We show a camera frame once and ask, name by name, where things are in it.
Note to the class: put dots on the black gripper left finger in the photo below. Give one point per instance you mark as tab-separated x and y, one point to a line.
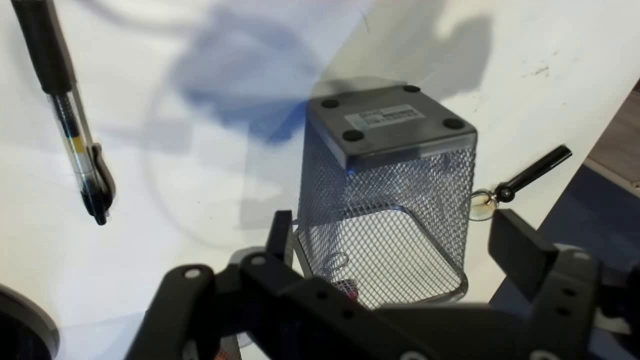
281	235

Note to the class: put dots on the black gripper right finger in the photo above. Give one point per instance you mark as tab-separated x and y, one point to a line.
520	253

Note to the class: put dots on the grey mesh pen holder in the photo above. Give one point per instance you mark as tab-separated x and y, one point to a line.
387	193

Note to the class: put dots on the black pen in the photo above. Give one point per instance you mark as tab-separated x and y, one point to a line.
60	92

